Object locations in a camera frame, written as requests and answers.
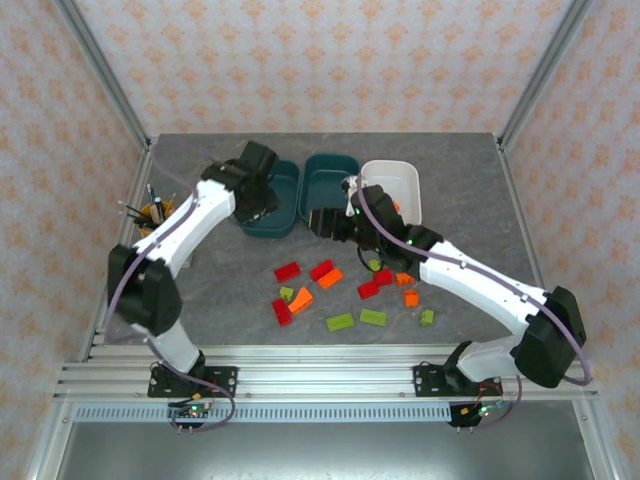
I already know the orange sloped lego brick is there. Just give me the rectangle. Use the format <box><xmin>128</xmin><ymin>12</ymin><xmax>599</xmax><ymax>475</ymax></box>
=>
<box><xmin>288</xmin><ymin>286</ymin><xmax>315</xmax><ymax>315</ymax></box>

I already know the teal plastic container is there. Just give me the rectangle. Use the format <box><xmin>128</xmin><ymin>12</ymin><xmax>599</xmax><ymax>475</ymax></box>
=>
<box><xmin>238</xmin><ymin>159</ymin><xmax>301</xmax><ymax>239</ymax></box>
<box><xmin>298</xmin><ymin>153</ymin><xmax>362</xmax><ymax>234</ymax></box>

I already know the white plastic container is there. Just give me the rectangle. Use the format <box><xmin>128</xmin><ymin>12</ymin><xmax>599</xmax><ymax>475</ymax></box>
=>
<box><xmin>360</xmin><ymin>159</ymin><xmax>424</xmax><ymax>226</ymax></box>

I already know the yellow pen cup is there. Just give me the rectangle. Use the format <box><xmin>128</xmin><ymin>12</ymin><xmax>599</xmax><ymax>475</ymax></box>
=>
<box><xmin>137</xmin><ymin>202</ymin><xmax>174</xmax><ymax>239</ymax></box>

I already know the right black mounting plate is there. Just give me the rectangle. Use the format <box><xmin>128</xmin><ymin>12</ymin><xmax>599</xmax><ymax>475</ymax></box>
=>
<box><xmin>413</xmin><ymin>364</ymin><xmax>502</xmax><ymax>399</ymax></box>

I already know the black mounting plate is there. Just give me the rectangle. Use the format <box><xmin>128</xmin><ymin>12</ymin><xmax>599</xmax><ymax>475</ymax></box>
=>
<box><xmin>147</xmin><ymin>366</ymin><xmax>239</xmax><ymax>399</ymax></box>
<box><xmin>413</xmin><ymin>364</ymin><xmax>502</xmax><ymax>399</ymax></box>

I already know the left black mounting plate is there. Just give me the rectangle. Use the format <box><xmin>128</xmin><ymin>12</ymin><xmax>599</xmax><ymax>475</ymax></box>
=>
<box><xmin>147</xmin><ymin>366</ymin><xmax>239</xmax><ymax>399</ymax></box>

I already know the grey metal lower panel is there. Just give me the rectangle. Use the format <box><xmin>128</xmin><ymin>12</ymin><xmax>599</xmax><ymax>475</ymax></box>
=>
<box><xmin>27</xmin><ymin>399</ymin><xmax>614</xmax><ymax>480</ymax></box>

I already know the aluminium table side rail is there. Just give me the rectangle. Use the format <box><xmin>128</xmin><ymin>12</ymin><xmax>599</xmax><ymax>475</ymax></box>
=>
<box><xmin>494</xmin><ymin>137</ymin><xmax>569</xmax><ymax>359</ymax></box>
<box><xmin>79</xmin><ymin>144</ymin><xmax>154</xmax><ymax>361</ymax></box>

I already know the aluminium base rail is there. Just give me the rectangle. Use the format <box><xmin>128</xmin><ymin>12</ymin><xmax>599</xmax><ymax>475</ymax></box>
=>
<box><xmin>52</xmin><ymin>344</ymin><xmax>599</xmax><ymax>404</ymax></box>

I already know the aluminium frame post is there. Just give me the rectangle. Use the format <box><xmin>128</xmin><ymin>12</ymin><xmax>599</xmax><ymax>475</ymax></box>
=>
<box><xmin>497</xmin><ymin>0</ymin><xmax>596</xmax><ymax>149</ymax></box>
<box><xmin>52</xmin><ymin>0</ymin><xmax>152</xmax><ymax>151</ymax></box>

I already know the slotted grey cable duct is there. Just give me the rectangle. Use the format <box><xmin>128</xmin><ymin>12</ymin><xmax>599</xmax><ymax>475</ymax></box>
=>
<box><xmin>73</xmin><ymin>405</ymin><xmax>454</xmax><ymax>424</ymax></box>

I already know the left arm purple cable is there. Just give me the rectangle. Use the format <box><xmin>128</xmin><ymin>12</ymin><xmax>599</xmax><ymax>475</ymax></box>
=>
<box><xmin>102</xmin><ymin>137</ymin><xmax>237</xmax><ymax>434</ymax></box>

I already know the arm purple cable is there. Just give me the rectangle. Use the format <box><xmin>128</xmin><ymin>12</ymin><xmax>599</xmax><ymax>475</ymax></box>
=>
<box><xmin>354</xmin><ymin>174</ymin><xmax>592</xmax><ymax>431</ymax></box>
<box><xmin>102</xmin><ymin>137</ymin><xmax>237</xmax><ymax>434</ymax></box>

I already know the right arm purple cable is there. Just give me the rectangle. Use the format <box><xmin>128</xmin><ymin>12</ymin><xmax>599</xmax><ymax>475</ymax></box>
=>
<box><xmin>354</xmin><ymin>174</ymin><xmax>592</xmax><ymax>431</ymax></box>

